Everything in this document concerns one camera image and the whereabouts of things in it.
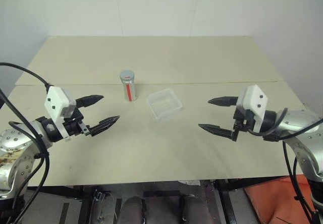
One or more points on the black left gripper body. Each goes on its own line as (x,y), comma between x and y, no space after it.
(73,126)

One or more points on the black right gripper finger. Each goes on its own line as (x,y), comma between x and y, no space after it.
(224,101)
(219,130)

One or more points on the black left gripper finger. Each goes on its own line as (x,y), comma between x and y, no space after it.
(89,100)
(104,124)

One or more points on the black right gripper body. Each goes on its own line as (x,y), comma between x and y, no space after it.
(243,120)

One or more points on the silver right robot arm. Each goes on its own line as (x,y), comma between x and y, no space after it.
(300,123)

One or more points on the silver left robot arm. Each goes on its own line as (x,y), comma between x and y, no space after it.
(15,143)

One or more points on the silver can with red stripe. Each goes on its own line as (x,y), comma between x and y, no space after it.
(128,90)

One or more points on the grey bottle cap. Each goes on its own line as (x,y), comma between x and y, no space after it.
(126,75)

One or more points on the clear plastic container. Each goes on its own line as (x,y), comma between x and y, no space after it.
(165,105)

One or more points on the orange mat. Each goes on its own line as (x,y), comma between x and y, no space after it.
(272,198)

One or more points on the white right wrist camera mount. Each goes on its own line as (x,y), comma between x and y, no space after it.
(255,100)

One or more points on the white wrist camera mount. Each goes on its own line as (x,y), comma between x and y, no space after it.
(255,100)
(56,100)

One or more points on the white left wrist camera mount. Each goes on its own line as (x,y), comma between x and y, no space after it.
(56,100)

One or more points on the black table frame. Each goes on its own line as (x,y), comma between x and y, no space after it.
(227,203)

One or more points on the grey metal bracket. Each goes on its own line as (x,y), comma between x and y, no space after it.
(103,206)

